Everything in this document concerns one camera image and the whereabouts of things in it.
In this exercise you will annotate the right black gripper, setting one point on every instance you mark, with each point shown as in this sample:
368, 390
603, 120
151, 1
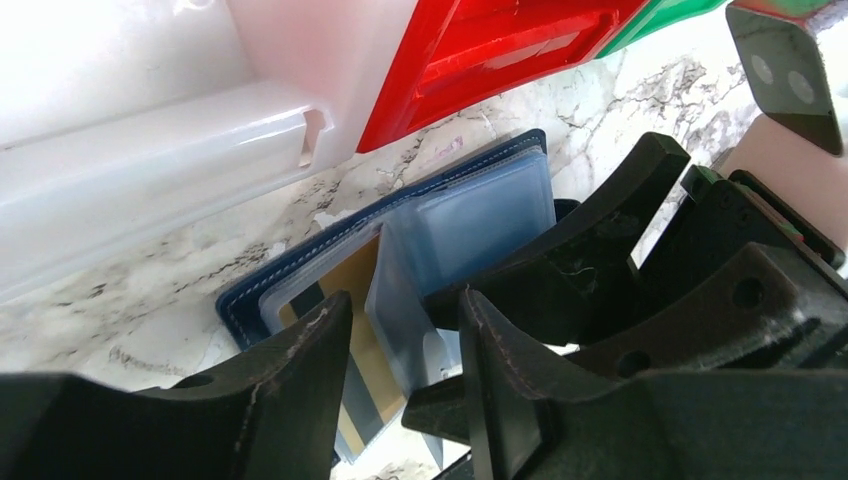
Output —
766, 308

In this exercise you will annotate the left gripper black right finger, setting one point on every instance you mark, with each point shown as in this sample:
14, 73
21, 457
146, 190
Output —
534, 415

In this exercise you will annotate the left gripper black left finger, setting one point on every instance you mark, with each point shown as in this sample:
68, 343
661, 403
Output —
270, 412

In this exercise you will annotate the navy blue card holder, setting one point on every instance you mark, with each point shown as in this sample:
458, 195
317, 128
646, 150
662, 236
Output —
432, 233

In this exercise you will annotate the green plastic bin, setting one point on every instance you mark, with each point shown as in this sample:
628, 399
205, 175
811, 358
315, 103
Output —
656, 15

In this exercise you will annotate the white plastic bin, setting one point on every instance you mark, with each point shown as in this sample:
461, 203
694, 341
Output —
124, 120

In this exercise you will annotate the red plastic bin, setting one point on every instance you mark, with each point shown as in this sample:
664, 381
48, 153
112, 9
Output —
457, 53

